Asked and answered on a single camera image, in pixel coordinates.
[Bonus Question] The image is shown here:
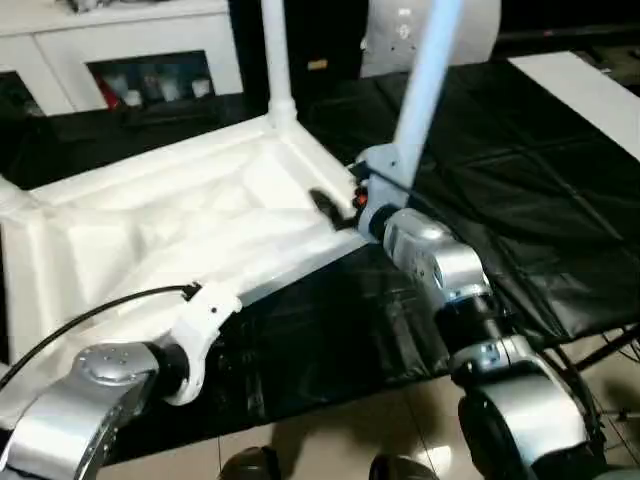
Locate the grey printed cushion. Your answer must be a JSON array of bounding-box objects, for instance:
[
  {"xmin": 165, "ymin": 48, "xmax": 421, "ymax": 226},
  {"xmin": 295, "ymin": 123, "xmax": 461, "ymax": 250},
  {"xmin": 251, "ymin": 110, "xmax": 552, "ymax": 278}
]
[{"xmin": 360, "ymin": 0, "xmax": 501, "ymax": 79}]

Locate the white glass-door cabinet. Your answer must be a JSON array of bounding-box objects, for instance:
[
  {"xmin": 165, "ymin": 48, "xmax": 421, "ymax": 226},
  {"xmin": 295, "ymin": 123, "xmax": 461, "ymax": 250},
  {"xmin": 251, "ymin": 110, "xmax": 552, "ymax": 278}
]
[{"xmin": 0, "ymin": 0, "xmax": 246, "ymax": 116}]

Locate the white plastic table leg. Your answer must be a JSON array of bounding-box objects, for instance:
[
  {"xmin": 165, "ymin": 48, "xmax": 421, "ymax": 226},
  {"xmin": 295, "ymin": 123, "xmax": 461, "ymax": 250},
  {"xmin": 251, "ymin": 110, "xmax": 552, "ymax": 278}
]
[
  {"xmin": 262, "ymin": 0, "xmax": 300, "ymax": 140},
  {"xmin": 0, "ymin": 173, "xmax": 32, "ymax": 215},
  {"xmin": 392, "ymin": 0, "xmax": 469, "ymax": 194}
]

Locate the dark left robot foot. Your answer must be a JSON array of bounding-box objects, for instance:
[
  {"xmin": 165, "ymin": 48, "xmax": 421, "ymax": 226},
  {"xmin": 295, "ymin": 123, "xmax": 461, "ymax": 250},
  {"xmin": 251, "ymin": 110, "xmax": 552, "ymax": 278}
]
[{"xmin": 224, "ymin": 446, "xmax": 281, "ymax": 480}]

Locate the black folding stand frame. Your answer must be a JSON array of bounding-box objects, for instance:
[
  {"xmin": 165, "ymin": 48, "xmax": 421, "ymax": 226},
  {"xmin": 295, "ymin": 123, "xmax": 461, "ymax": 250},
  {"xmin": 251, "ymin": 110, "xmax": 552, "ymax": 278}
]
[{"xmin": 574, "ymin": 324, "xmax": 640, "ymax": 374}]

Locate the red box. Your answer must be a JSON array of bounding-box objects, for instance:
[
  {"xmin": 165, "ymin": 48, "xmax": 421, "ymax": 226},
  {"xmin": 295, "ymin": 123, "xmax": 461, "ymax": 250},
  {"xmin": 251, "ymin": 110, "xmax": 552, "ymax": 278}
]
[{"xmin": 99, "ymin": 74, "xmax": 121, "ymax": 109}]

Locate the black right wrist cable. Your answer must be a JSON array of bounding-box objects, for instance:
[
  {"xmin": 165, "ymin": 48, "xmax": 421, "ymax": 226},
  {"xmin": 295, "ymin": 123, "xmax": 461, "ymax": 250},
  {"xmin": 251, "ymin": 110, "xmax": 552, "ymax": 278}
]
[{"xmin": 369, "ymin": 169, "xmax": 609, "ymax": 451}]

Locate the white flat board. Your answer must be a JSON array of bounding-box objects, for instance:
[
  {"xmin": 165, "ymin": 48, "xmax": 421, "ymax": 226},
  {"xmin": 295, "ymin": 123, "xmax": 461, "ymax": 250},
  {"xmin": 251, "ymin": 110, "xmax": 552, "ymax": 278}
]
[{"xmin": 507, "ymin": 49, "xmax": 640, "ymax": 166}]

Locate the black work mat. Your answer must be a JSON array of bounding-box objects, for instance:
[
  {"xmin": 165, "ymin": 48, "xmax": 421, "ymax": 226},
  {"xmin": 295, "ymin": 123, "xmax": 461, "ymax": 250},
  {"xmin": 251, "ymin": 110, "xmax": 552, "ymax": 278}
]
[{"xmin": 0, "ymin": 59, "xmax": 640, "ymax": 461}]

